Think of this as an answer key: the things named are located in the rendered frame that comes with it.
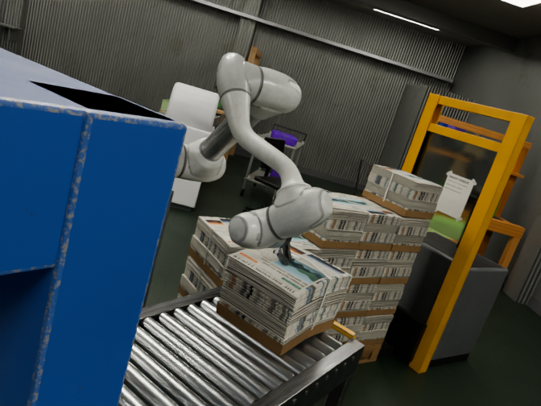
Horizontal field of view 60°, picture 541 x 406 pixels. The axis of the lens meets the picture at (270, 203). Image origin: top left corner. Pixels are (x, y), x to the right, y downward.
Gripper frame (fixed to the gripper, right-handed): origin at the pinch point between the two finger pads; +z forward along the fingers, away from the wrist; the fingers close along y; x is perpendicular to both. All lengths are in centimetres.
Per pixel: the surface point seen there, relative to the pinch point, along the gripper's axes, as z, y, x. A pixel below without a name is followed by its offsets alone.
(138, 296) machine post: -120, -9, 47
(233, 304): -14.3, 28.9, -8.0
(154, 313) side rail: -33, 39, -23
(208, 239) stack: 44, 30, -71
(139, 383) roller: -56, 44, 1
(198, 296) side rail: -10.8, 35.3, -24.7
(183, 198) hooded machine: 244, 60, -271
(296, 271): -7.2, 10.2, 5.4
